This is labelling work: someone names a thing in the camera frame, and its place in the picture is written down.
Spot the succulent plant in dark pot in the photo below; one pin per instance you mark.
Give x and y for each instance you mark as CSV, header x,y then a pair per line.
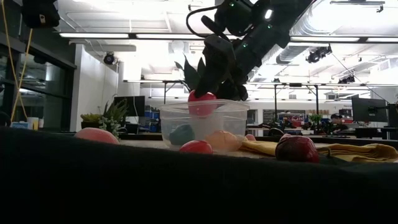
x,y
109,121

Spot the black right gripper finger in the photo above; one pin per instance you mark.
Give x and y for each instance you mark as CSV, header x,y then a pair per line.
x,y
233,91
214,68

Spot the black folded cloth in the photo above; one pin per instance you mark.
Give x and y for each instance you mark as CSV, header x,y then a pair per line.
x,y
186,186

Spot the blue box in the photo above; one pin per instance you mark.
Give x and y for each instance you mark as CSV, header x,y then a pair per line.
x,y
20,125

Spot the snake plant in white pot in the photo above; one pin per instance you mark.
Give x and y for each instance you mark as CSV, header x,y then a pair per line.
x,y
191,74

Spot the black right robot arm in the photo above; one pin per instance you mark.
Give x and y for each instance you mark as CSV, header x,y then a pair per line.
x,y
295,12

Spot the red toy bell pepper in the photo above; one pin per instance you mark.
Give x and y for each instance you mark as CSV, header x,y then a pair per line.
x,y
202,107

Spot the person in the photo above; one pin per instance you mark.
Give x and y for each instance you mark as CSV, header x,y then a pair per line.
x,y
337,123

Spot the yellow and white cup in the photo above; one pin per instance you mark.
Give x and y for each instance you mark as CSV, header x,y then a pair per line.
x,y
35,123

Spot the yellow folded cloth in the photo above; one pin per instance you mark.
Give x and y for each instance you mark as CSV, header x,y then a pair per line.
x,y
357,152

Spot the black ceiling spotlight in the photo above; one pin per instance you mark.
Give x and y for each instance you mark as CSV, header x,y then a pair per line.
x,y
317,54
346,79
109,58

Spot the pink toy peach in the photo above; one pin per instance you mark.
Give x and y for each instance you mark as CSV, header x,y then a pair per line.
x,y
96,136

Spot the clear plastic tupperware container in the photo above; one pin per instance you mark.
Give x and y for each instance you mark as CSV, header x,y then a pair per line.
x,y
236,121

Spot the white LED light strip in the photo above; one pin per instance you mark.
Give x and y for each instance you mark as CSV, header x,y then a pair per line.
x,y
168,36
93,35
325,39
382,40

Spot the orange toy fruit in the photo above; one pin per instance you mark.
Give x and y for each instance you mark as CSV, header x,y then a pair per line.
x,y
222,140

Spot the black computer monitor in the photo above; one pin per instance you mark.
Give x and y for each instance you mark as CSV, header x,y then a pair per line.
x,y
129,105
368,109

